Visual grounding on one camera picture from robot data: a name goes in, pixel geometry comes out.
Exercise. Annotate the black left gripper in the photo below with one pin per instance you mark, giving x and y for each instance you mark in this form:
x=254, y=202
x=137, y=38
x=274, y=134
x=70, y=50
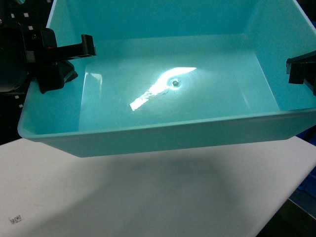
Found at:
x=35, y=55

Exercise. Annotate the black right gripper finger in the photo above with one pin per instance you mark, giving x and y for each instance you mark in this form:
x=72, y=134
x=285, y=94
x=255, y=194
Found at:
x=302, y=68
x=311, y=85

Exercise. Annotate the light teal plastic box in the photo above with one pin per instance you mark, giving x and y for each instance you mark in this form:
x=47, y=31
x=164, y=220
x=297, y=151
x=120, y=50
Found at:
x=174, y=74

